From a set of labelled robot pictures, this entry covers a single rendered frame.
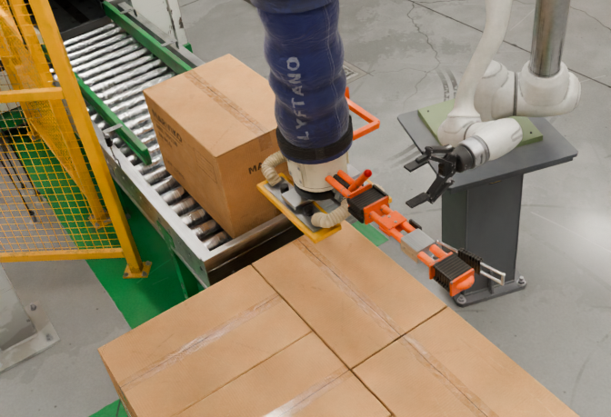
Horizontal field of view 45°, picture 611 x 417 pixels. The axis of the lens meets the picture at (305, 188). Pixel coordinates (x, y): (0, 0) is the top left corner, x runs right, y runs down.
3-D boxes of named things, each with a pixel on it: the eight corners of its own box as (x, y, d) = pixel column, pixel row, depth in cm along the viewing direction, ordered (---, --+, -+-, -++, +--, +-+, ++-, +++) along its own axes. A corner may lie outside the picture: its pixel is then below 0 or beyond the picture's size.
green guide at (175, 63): (105, 14, 445) (101, 1, 440) (121, 8, 449) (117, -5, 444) (238, 124, 336) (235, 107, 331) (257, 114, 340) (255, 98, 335)
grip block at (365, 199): (345, 211, 211) (344, 195, 208) (373, 196, 215) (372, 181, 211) (364, 226, 206) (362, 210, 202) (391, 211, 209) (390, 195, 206)
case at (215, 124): (165, 170, 316) (142, 90, 291) (245, 132, 332) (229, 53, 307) (235, 243, 276) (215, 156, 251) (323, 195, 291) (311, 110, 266)
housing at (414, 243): (399, 250, 197) (398, 238, 194) (419, 239, 199) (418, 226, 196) (416, 264, 192) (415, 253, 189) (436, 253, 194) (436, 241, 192)
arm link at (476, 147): (488, 167, 222) (474, 176, 220) (467, 153, 228) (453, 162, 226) (489, 143, 216) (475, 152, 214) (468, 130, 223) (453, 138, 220)
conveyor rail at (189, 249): (24, 71, 433) (12, 42, 422) (32, 68, 435) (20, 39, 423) (210, 296, 276) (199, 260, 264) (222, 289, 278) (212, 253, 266)
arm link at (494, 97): (462, 102, 279) (462, 52, 264) (512, 102, 275) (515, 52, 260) (460, 129, 268) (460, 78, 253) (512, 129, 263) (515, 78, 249)
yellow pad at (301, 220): (256, 189, 240) (254, 177, 237) (282, 176, 244) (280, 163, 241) (315, 244, 217) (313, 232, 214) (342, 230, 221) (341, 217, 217)
